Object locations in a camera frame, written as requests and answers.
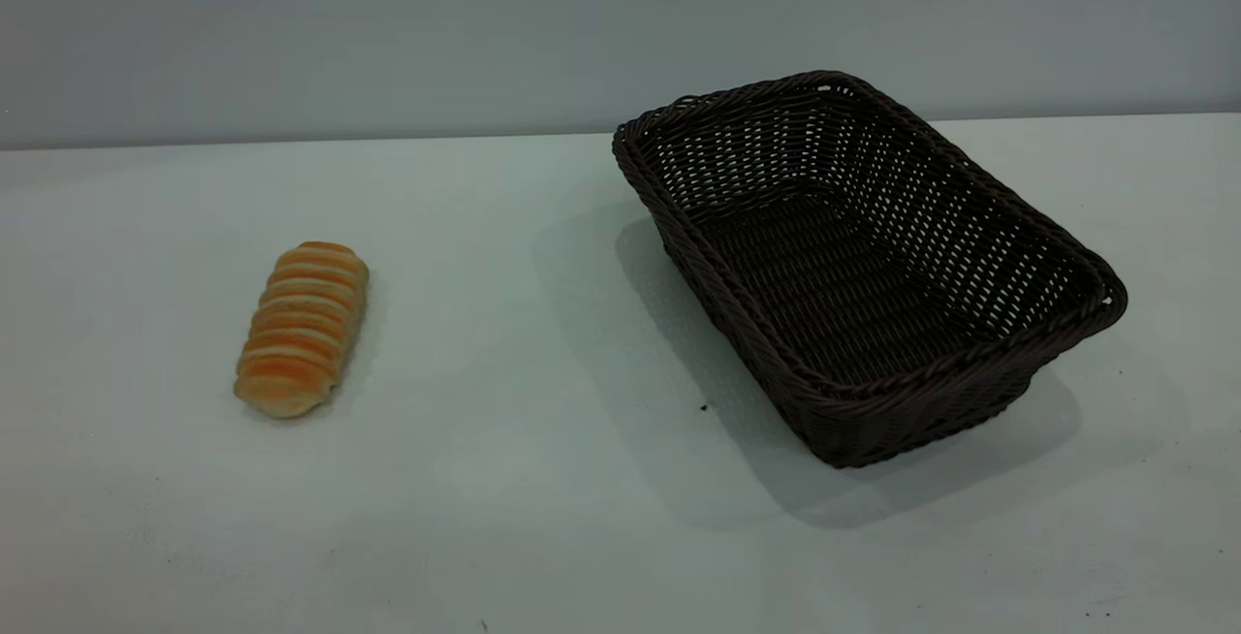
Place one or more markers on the dark brown wicker basket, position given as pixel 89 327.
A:
pixel 824 285

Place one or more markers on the striped orange bread roll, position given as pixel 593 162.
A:
pixel 301 333

